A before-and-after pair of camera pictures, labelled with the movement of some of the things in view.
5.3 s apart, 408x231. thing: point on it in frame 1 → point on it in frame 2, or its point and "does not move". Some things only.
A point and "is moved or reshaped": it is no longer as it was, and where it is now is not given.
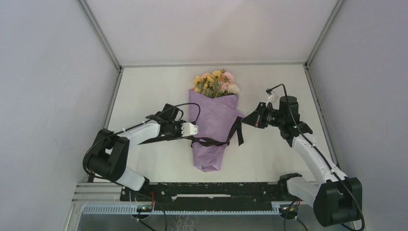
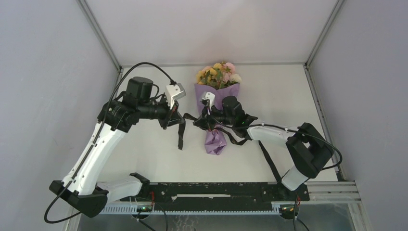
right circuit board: x=291 y=209 does not move
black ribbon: x=238 y=125 → x=237 y=141
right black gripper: x=256 y=118 → x=206 y=120
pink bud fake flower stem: x=226 y=79 → x=227 y=70
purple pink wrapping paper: x=216 y=118 is moved or reshaped
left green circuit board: x=145 y=209 does not move
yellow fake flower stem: x=208 y=85 is moved or reshaped
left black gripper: x=179 y=123 → x=172 y=116
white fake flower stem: x=233 y=88 → x=236 y=77
